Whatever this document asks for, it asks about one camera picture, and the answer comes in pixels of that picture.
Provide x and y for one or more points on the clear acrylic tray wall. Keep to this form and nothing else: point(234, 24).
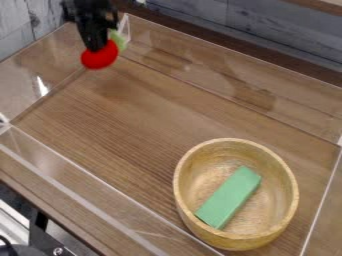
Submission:
point(94, 138)

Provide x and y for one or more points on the red plush strawberry toy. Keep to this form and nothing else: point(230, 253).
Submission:
point(101, 59)

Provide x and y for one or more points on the wooden bowl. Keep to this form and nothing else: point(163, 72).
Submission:
point(264, 217)

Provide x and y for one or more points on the clear acrylic corner bracket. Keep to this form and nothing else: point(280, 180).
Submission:
point(125, 30)

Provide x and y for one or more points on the black metal bracket with bolt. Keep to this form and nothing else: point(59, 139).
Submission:
point(42, 240)

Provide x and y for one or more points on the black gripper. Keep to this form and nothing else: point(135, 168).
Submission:
point(99, 11)

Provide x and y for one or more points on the green rectangular block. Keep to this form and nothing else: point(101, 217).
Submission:
point(219, 208)

